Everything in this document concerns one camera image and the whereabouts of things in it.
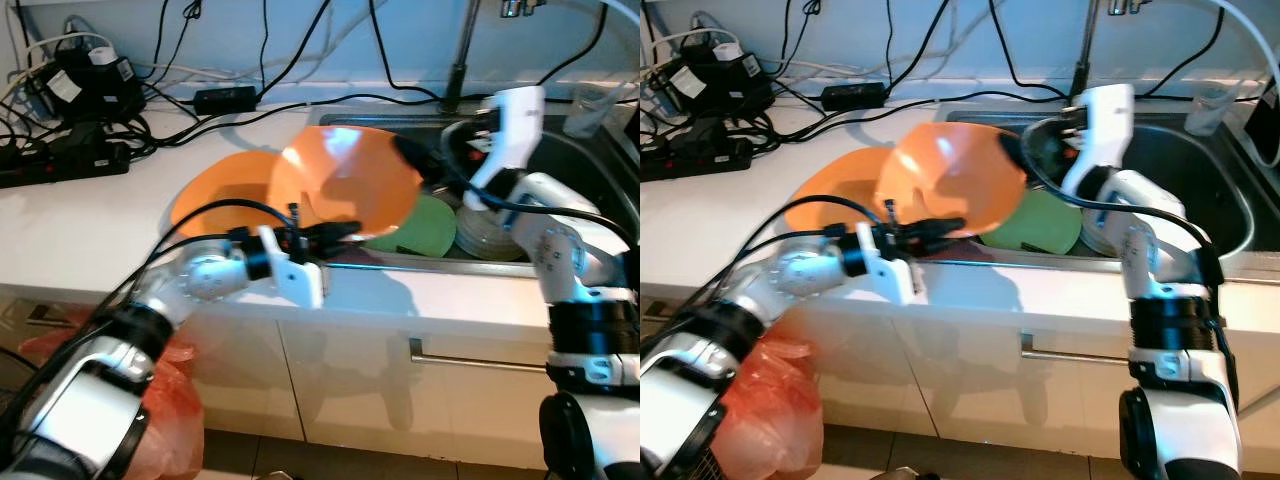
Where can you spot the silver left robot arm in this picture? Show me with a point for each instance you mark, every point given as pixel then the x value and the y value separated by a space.
pixel 200 280
pixel 800 280

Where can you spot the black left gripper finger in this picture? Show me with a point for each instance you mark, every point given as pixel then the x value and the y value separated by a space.
pixel 950 230
pixel 345 233

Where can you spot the orange plate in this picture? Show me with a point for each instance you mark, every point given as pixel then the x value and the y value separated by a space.
pixel 830 190
pixel 220 195

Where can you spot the clear plastic cup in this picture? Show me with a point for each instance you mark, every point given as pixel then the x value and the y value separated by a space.
pixel 585 115
pixel 1210 112

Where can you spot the black charger block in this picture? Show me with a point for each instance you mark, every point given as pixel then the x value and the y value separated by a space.
pixel 90 90
pixel 720 85

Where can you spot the red plastic bag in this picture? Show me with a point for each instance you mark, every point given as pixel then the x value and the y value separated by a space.
pixel 770 420
pixel 170 420

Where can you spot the metal faucet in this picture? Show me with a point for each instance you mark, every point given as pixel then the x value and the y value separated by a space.
pixel 458 80
pixel 1083 70

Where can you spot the orange bowl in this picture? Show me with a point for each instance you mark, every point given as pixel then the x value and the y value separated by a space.
pixel 950 175
pixel 340 180

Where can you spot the white kitchen cabinet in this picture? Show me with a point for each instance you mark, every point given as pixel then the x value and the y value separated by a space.
pixel 950 400
pixel 350 400

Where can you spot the black power strip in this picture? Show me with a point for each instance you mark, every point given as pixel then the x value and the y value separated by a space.
pixel 700 155
pixel 60 160

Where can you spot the green plate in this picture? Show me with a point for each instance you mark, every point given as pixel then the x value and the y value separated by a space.
pixel 1040 220
pixel 425 225

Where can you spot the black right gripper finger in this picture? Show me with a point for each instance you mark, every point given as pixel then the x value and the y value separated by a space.
pixel 1028 162
pixel 420 163

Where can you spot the stainless steel sink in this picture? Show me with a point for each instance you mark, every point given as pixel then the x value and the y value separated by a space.
pixel 590 170
pixel 1200 190

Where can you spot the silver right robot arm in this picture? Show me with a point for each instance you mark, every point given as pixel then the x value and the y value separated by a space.
pixel 1150 240
pixel 560 250

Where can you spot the black power adapter brick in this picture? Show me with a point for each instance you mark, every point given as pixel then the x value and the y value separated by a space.
pixel 225 99
pixel 855 96

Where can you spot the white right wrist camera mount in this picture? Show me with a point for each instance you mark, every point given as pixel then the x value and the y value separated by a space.
pixel 515 120
pixel 1105 120

